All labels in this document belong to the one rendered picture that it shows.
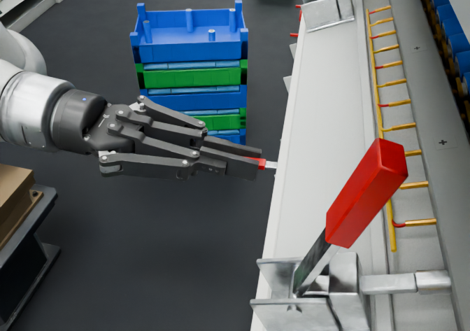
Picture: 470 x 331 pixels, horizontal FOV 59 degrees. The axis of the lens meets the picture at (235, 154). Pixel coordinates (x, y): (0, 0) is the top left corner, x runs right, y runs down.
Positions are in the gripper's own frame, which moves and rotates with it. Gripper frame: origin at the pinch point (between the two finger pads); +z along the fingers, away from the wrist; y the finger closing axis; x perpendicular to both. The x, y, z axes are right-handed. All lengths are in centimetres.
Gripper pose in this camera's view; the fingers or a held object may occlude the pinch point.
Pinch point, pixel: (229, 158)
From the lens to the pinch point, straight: 49.2
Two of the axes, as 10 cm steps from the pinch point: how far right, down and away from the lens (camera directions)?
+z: 9.7, 2.4, -0.3
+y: -1.9, 6.7, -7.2
